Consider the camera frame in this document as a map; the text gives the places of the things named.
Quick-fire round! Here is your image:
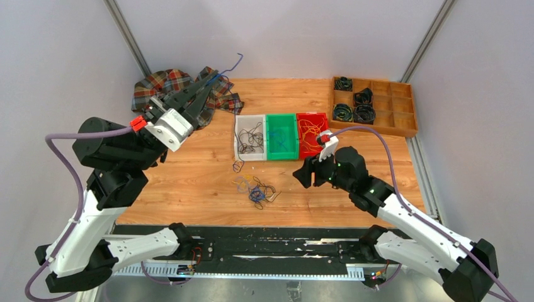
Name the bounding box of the red plastic bin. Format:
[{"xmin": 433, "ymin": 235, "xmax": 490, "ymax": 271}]
[{"xmin": 296, "ymin": 113, "xmax": 329, "ymax": 160}]

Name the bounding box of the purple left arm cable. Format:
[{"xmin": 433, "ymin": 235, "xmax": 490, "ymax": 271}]
[{"xmin": 24, "ymin": 125, "xmax": 147, "ymax": 302}]

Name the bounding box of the green plastic bin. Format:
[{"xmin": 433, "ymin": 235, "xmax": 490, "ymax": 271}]
[{"xmin": 266, "ymin": 113, "xmax": 299, "ymax": 160}]

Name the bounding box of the wooden compartment tray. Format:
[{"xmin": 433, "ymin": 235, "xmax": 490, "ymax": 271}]
[{"xmin": 327, "ymin": 76, "xmax": 418, "ymax": 138}]

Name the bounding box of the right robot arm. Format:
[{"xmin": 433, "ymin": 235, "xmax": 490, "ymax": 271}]
[{"xmin": 293, "ymin": 147, "xmax": 499, "ymax": 301}]

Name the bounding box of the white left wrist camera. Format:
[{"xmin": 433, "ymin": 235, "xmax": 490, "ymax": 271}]
[{"xmin": 144, "ymin": 109, "xmax": 193, "ymax": 152}]

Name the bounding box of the plaid cloth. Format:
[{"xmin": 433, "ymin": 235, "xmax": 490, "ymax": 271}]
[{"xmin": 131, "ymin": 67, "xmax": 245, "ymax": 130}]

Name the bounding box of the white plastic bin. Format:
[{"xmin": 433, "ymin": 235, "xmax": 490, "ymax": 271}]
[{"xmin": 234, "ymin": 115, "xmax": 267, "ymax": 162}]

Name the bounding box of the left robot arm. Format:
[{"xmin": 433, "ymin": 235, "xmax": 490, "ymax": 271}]
[{"xmin": 35, "ymin": 70, "xmax": 219, "ymax": 294}]

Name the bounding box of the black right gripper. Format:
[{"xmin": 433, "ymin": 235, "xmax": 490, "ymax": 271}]
[{"xmin": 293, "ymin": 146, "xmax": 353, "ymax": 192}]

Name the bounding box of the brown wire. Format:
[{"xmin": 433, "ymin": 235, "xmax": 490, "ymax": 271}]
[{"xmin": 237, "ymin": 123, "xmax": 265, "ymax": 154}]

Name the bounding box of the light blue wire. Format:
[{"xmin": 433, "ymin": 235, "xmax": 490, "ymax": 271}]
[{"xmin": 269, "ymin": 129, "xmax": 293, "ymax": 153}]

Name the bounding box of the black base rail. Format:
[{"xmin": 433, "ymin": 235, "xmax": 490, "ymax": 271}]
[{"xmin": 112, "ymin": 225, "xmax": 401, "ymax": 278}]

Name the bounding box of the yellow wire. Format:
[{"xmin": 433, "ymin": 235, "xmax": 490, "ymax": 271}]
[{"xmin": 299, "ymin": 118, "xmax": 328, "ymax": 153}]

